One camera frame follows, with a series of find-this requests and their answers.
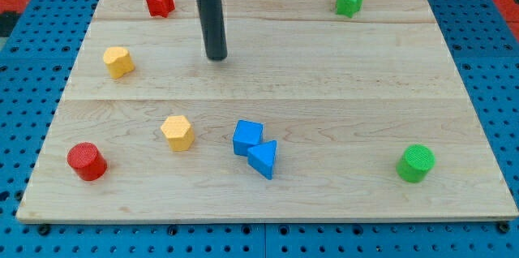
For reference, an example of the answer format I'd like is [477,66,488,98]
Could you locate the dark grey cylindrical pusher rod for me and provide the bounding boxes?
[196,0,228,61]

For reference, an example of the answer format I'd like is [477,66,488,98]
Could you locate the red star block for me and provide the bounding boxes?
[146,0,175,18]

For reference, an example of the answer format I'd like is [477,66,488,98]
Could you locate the yellow heart block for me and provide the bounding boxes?
[103,46,135,79]

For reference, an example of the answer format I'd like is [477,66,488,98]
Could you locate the green star block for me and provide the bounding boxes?
[335,0,363,18]

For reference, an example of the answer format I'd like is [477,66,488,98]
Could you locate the yellow hexagon block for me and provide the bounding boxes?
[161,115,195,152]

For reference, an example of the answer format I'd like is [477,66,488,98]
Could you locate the blue cube block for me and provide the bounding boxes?
[232,119,264,157]

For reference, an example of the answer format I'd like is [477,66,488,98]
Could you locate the light wooden board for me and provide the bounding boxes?
[17,0,518,225]

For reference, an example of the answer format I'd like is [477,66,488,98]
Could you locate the blue triangle block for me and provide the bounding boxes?
[247,140,277,180]

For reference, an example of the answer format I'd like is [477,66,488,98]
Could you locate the red cylinder block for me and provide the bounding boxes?
[66,142,108,181]

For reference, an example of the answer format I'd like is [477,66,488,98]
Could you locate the green cylinder block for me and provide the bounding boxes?
[396,144,435,183]

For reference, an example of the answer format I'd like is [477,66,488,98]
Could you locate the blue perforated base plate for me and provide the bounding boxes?
[1,0,518,257]

